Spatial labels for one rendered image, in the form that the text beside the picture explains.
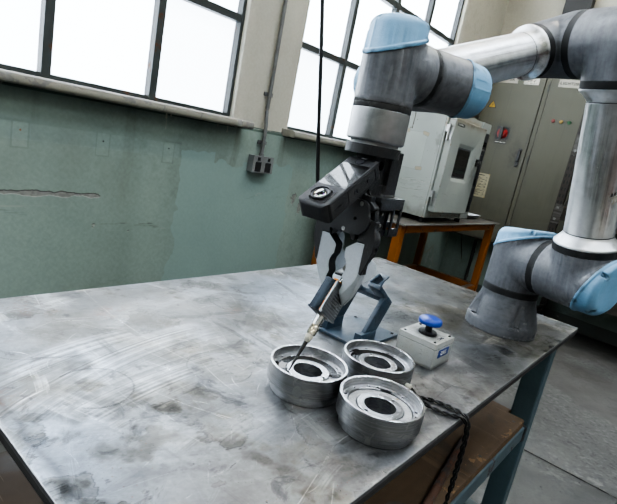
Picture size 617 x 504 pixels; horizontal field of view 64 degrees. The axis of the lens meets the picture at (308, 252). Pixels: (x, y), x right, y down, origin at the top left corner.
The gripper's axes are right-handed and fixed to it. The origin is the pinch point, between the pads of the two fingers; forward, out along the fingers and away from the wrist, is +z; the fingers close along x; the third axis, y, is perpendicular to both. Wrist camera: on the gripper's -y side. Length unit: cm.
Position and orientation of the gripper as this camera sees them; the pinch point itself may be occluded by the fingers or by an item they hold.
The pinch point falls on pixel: (333, 292)
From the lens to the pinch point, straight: 66.5
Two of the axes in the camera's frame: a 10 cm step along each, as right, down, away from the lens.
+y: 6.3, -0.6, 7.7
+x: -7.5, -2.9, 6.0
